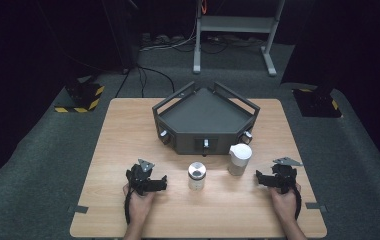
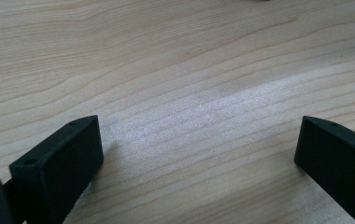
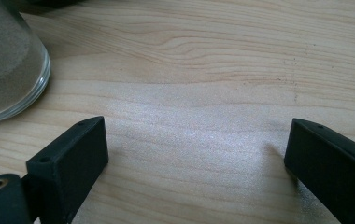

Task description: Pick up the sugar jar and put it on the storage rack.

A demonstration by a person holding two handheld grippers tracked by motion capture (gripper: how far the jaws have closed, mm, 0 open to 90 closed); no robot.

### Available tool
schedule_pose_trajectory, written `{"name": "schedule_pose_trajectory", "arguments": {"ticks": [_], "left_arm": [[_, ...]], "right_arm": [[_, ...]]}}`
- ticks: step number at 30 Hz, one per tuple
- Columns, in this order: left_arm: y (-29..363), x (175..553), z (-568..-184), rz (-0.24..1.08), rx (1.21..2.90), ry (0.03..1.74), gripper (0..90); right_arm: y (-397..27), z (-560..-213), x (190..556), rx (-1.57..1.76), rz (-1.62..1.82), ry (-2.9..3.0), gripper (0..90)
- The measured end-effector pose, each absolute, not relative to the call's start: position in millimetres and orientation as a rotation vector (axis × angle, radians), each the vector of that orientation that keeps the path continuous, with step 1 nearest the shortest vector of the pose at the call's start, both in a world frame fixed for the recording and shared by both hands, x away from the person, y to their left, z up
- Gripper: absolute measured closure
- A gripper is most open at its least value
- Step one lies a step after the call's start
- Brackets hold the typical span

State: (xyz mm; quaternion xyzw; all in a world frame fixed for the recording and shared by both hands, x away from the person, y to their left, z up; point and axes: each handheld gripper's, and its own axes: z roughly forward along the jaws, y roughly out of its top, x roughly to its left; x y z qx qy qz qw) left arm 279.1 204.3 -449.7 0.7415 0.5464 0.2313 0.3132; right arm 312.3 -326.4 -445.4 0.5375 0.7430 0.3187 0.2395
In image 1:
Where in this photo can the dark grey corner rack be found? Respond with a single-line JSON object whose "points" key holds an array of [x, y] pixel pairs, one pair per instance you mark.
{"points": [[206, 116]]}

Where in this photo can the small metal can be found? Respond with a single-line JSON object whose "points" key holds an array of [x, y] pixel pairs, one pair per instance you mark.
{"points": [[197, 176]]}

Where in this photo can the black base with yellow stripes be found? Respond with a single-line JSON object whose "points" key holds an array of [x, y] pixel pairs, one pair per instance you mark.
{"points": [[318, 102], [81, 96]]}

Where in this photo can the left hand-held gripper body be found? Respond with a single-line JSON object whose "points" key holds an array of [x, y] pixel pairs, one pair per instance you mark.
{"points": [[140, 176]]}

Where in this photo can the grey metal stand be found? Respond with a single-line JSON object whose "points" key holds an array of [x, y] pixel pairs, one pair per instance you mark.
{"points": [[234, 25]]}

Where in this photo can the person's right hand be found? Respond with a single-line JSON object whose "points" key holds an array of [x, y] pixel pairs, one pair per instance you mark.
{"points": [[285, 204]]}

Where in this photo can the person's left hand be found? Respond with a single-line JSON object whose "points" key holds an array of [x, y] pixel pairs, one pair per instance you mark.
{"points": [[140, 206]]}

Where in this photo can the grey tape piece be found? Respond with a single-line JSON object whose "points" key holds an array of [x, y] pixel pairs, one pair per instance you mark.
{"points": [[316, 206], [78, 209]]}

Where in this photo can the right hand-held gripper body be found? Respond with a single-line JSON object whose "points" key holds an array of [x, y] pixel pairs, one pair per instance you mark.
{"points": [[283, 176]]}

